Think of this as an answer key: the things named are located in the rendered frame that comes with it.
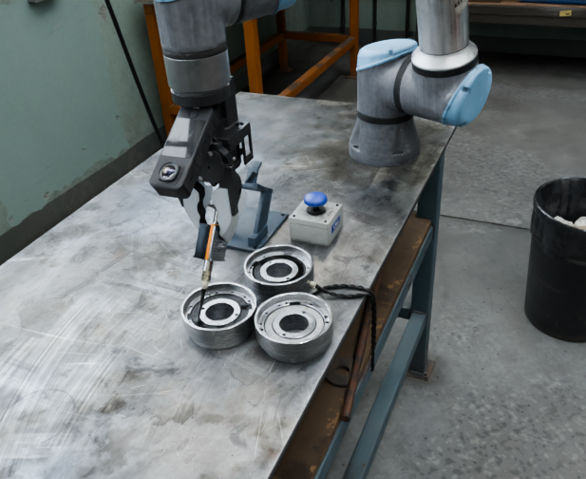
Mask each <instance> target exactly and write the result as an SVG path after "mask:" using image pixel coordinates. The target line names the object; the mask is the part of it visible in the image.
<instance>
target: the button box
mask: <svg viewBox="0 0 586 479"><path fill-rule="evenodd" d="M289 222H290V235H291V240H296V241H301V242H306V243H310V244H315V245H320V246H325V247H329V246H330V245H331V243H332V241H333V240H334V238H335V237H336V236H337V234H338V233H339V231H340V230H341V228H342V227H343V204H340V203H334V202H327V203H326V204H325V205H323V206H319V210H312V207H310V206H308V205H306V204H305V203H304V200H303V201H302V202H301V203H300V204H299V205H298V207H297V208H296V209H295V210H294V212H293V213H292V214H291V215H290V217H289Z"/></svg>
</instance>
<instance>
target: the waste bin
mask: <svg viewBox="0 0 586 479"><path fill-rule="evenodd" d="M557 216H559V217H561V218H563V219H564V220H567V221H571V222H572V223H573V224H575V222H576V221H577V220H578V219H579V218H581V217H586V177H566V178H559V179H555V180H551V181H549V182H546V183H544V184H542V185H541V186H540V187H539V188H538V189H537V191H536V193H535V194H534V198H533V211H532V217H531V226H530V227H531V229H530V233H531V235H532V236H531V245H530V255H529V264H528V273H527V282H526V292H525V301H524V312H525V314H526V316H527V317H528V319H529V320H530V321H531V322H532V323H533V324H534V325H535V326H536V327H537V328H539V329H540V330H541V331H543V332H544V333H546V334H548V335H551V336H554V337H556V338H560V339H563V340H568V341H576V342H585V341H586V230H583V229H579V228H576V227H573V226H570V225H568V224H565V223H563V222H561V221H559V220H556V219H555V217H557Z"/></svg>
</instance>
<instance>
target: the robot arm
mask: <svg viewBox="0 0 586 479"><path fill-rule="evenodd" d="M153 1H154V7H155V12H156V17H157V23H158V28H159V34H160V38H161V48H162V53H163V59H164V64H165V70H166V75H167V81H168V85H169V87H170V88H171V95H172V101H173V103H174V104H176V105H180V106H181V108H180V111H179V113H178V115H177V118H176V120H175V121H174V124H173V126H172V128H171V131H170V133H169V135H168V138H167V140H166V142H165V145H164V147H163V149H162V152H161V154H160V157H159V159H158V161H157V164H156V166H155V168H154V171H153V173H152V175H151V178H150V180H149V183H150V185H151V186H152V187H153V188H154V189H155V190H156V191H157V193H158V194H159V195H160V196H165V197H171V198H178V199H179V201H180V204H181V206H182V207H184V210H185V212H186V214H187V216H188V217H189V219H190V220H191V222H192V223H193V224H194V225H195V226H196V228H197V229H198V230H199V224H200V223H206V224H207V221H206V219H205V215H206V208H207V206H208V204H209V203H210V201H211V200H212V202H213V205H214V206H215V207H216V209H217V222H218V224H219V235H220V236H221V238H222V239H223V240H224V241H225V242H226V243H228V242H229V241H230V240H231V238H232V237H233V235H234V233H235V231H236V225H237V219H238V217H239V215H240V213H241V212H242V210H243V208H244V206H245V205H246V202H247V196H246V192H245V191H244V190H242V183H241V178H240V176H239V175H238V173H237V172H236V169H237V168H239V167H240V164H241V155H242V154H243V161H244V164H245V165H246V164H247V163H248V162H249V161H250V160H251V159H253V158H254V153H253V144H252V134H251V126H250V122H245V121H240V120H239V119H238V117H237V108H236V93H235V84H234V76H231V72H230V64H229V56H228V49H227V41H226V32H225V28H226V27H230V26H233V25H236V24H239V23H243V22H246V21H249V20H253V19H256V18H258V17H262V16H265V15H268V14H271V15H274V14H277V13H278V12H279V11H280V10H283V9H286V8H289V7H290V6H292V5H293V4H294V3H295V2H296V0H153ZM416 10H417V24H418V36H419V46H417V42H415V41H414V40H410V39H392V40H385V41H380V42H376V43H372V44H369V45H367V46H364V47H363V48H361V49H360V51H359V53H358V59H357V69H356V71H357V120H356V123H355V126H354V129H353V131H352V134H351V137H350V143H349V153H350V156H351V157H352V158H353V159H354V160H355V161H357V162H359V163H362V164H365V165H369V166H376V167H393V166H400V165H404V164H407V163H411V162H413V161H415V160H416V159H417V158H418V157H419V155H420V151H421V142H420V138H419V135H418V131H417V128H416V124H415V122H414V116H417V117H420V118H424V119H428V120H430V121H434V122H438V123H441V124H442V125H453V126H457V127H461V126H466V125H468V124H470V123H471V122H472V121H473V120H474V119H475V118H476V117H477V116H478V115H479V113H480V112H481V110H482V108H483V106H484V104H485V102H486V99H487V97H488V94H489V91H490V87H491V84H492V72H491V69H490V68H489V67H488V66H486V65H485V64H479V61H478V48H477V46H476V45H475V44H474V43H473V42H471V41H470V40H469V24H468V0H416ZM240 125H242V127H239V126H240ZM247 135H248V139H249V147H250V151H249V152H248V153H247V154H246V149H245V141H244V138H245V137H246V136H247ZM240 143H241V144H242V146H241V145H239V144H240ZM204 182H209V183H210V184H211V185H205V183H204ZM218 183H219V185H218V188H217V189H216V190H215V191H214V192H213V186H214V187H215V186H216V185H217V184H218Z"/></svg>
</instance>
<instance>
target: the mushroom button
mask: <svg viewBox="0 0 586 479"><path fill-rule="evenodd" d="M327 202H328V197H327V196H326V194H324V193H322V192H310V193H308V194H306V195H305V197H304V203H305V204H306V205H308V206H310V207H312V210H319V206H323V205H325V204H326V203H327Z"/></svg>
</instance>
